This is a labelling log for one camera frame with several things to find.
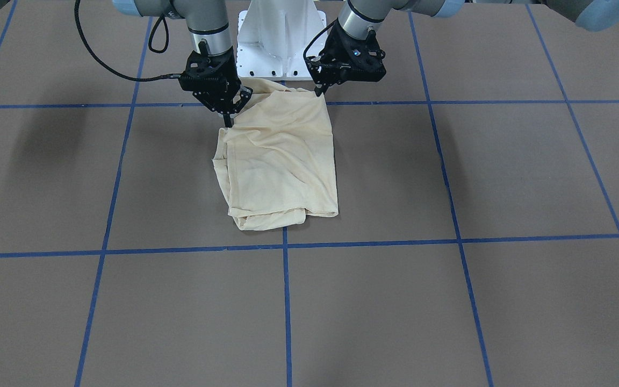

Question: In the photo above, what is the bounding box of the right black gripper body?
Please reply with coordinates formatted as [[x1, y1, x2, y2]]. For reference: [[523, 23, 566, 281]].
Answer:
[[179, 47, 241, 103]]

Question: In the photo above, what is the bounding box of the cream long-sleeve printed shirt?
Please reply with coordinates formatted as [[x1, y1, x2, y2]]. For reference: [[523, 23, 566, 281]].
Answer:
[[213, 78, 339, 231]]

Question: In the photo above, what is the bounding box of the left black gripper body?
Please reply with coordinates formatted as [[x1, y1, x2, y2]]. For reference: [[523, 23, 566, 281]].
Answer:
[[304, 24, 386, 87]]

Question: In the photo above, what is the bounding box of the brown paper table cover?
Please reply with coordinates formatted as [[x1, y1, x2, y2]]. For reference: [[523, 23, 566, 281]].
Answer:
[[0, 1, 619, 386]]

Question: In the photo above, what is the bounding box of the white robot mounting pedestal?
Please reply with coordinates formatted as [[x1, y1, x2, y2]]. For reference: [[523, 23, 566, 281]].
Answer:
[[236, 1, 327, 81]]

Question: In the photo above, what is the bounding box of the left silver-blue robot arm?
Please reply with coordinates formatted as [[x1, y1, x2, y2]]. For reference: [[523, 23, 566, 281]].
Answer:
[[303, 1, 619, 97]]

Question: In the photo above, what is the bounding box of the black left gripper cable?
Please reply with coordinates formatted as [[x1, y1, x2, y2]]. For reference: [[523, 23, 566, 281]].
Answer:
[[303, 20, 338, 62]]

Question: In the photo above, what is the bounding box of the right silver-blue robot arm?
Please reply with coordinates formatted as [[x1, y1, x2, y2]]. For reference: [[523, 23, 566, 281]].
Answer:
[[73, 1, 253, 128]]

